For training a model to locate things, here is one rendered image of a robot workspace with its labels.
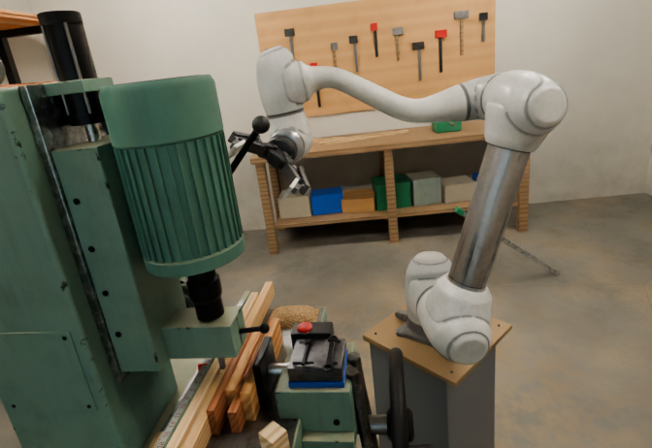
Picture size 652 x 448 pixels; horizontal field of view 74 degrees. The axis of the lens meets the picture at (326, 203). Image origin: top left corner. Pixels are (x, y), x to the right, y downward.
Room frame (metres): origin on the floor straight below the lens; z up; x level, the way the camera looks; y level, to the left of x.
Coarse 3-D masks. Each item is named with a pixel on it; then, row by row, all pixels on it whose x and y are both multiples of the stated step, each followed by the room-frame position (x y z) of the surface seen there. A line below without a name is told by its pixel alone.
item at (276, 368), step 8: (264, 336) 0.74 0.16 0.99; (264, 344) 0.71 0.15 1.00; (272, 344) 0.73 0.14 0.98; (264, 352) 0.69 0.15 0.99; (272, 352) 0.73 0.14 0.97; (256, 360) 0.67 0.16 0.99; (264, 360) 0.68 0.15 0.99; (272, 360) 0.72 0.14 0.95; (256, 368) 0.65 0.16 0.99; (264, 368) 0.67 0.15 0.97; (272, 368) 0.69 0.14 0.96; (280, 368) 0.68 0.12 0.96; (256, 376) 0.65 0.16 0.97; (264, 376) 0.66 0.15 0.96; (272, 376) 0.70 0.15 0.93; (256, 384) 0.65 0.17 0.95; (264, 384) 0.66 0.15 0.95; (272, 384) 0.69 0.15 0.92; (264, 392) 0.65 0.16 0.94; (264, 400) 0.65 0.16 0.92
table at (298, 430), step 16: (320, 320) 0.92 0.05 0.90; (288, 336) 0.87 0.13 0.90; (272, 400) 0.67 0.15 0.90; (272, 416) 0.63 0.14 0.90; (224, 432) 0.60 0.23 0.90; (240, 432) 0.60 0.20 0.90; (256, 432) 0.60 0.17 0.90; (288, 432) 0.59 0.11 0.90; (304, 432) 0.61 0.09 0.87; (320, 432) 0.61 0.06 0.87; (336, 432) 0.60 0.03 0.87; (352, 432) 0.60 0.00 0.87
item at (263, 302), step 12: (264, 288) 1.04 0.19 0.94; (264, 300) 0.98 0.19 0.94; (252, 312) 0.93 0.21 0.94; (264, 312) 0.97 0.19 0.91; (252, 324) 0.88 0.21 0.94; (204, 408) 0.62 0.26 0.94; (204, 420) 0.60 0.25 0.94; (192, 432) 0.57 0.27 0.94; (204, 432) 0.58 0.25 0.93; (192, 444) 0.55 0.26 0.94; (204, 444) 0.58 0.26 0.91
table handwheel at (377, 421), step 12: (396, 348) 0.73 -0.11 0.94; (396, 360) 0.67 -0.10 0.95; (396, 372) 0.64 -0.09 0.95; (396, 384) 0.62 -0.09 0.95; (396, 396) 0.60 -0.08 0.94; (396, 408) 0.58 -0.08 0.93; (408, 408) 0.67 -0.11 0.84; (372, 420) 0.66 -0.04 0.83; (384, 420) 0.66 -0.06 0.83; (396, 420) 0.57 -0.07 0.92; (408, 420) 0.65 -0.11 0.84; (372, 432) 0.65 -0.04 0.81; (384, 432) 0.65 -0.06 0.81; (396, 432) 0.56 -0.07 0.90; (408, 432) 0.63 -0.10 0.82; (396, 444) 0.55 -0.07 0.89; (408, 444) 0.72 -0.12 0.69
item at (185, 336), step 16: (176, 320) 0.72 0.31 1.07; (192, 320) 0.71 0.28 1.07; (224, 320) 0.70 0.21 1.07; (240, 320) 0.72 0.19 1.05; (176, 336) 0.69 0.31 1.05; (192, 336) 0.69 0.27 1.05; (208, 336) 0.68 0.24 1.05; (224, 336) 0.68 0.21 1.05; (240, 336) 0.71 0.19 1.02; (176, 352) 0.69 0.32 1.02; (192, 352) 0.69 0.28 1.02; (208, 352) 0.68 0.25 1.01; (224, 352) 0.68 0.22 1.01
